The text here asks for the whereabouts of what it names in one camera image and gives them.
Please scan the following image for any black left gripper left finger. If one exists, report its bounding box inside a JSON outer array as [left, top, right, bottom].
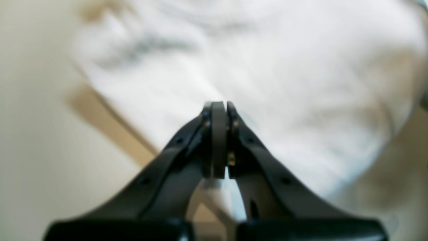
[[44, 102, 213, 241]]

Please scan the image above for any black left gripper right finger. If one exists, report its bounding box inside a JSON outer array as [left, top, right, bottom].
[[227, 102, 388, 241]]

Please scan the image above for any white T-shirt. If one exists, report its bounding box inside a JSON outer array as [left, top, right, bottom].
[[72, 0, 427, 197]]

